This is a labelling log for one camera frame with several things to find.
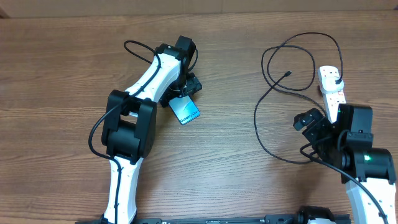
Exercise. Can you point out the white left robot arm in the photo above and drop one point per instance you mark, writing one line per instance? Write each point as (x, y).
(129, 122)

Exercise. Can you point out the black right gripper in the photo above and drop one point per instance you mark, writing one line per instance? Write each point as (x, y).
(318, 127)

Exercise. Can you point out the Samsung Galaxy smartphone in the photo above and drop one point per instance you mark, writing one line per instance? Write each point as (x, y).
(184, 109)

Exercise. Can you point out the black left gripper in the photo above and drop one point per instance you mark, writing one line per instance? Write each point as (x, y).
(193, 84)

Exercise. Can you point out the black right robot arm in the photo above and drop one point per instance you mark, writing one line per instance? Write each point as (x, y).
(346, 146)

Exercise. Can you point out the white charger plug adapter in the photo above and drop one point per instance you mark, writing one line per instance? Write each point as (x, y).
(329, 85)

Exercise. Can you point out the white power strip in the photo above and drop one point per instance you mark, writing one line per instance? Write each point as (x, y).
(333, 100)

